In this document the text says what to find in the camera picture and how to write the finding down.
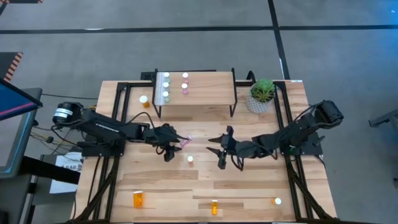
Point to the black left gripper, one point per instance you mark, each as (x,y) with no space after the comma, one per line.
(168,157)

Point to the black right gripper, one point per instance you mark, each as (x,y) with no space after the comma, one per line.
(222,163)

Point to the pink pill bottle white cap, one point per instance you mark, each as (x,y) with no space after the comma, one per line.
(185,75)
(184,86)
(186,143)

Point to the orange pill bottle white cap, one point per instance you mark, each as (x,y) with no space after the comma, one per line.
(143,99)
(214,208)
(190,159)
(277,201)

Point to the green bottle with mixed pills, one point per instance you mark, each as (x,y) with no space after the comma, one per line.
(166,84)

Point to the green bottle with white tablets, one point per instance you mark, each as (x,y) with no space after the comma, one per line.
(166,75)

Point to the large orange pill bottle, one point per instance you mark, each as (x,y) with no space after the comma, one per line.
(138,200)

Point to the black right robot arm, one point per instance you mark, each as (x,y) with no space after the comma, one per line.
(298,127)

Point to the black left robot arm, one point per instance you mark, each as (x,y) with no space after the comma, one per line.
(102,126)

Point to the potted plant triangle-patterned pot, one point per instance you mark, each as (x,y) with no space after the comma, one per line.
(262,90)

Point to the black power strip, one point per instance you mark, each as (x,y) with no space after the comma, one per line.
(146,76)

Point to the white printed paper sheet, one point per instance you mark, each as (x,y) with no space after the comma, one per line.
(70,161)

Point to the dark grey desk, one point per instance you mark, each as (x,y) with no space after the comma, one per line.
(15,149)

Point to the computer monitor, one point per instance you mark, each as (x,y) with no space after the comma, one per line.
(15,99)

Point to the grey metal stand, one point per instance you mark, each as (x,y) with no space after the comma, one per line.
(385,118)

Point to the black mat hazard stripes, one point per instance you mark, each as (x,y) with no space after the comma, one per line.
(6,67)

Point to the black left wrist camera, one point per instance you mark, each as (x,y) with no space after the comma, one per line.
(160,134)

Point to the wooden shelf black metal frame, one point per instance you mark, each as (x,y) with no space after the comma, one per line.
(205,88)

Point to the black aluminium table frame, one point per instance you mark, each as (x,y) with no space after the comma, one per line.
(118,99)

